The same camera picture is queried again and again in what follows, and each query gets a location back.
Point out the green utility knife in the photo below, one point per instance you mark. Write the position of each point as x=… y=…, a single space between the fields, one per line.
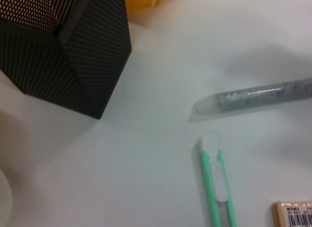
x=207 y=178

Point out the grey glitter pen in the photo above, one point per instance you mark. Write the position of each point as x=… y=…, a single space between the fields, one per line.
x=243 y=100

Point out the black mesh pen holder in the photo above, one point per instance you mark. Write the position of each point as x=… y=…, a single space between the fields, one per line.
x=73 y=66

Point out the beige barcode eraser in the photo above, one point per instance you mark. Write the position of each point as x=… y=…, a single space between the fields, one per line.
x=292 y=214

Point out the clear wavy glass fruit bowl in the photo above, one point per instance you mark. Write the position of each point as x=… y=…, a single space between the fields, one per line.
x=5 y=200

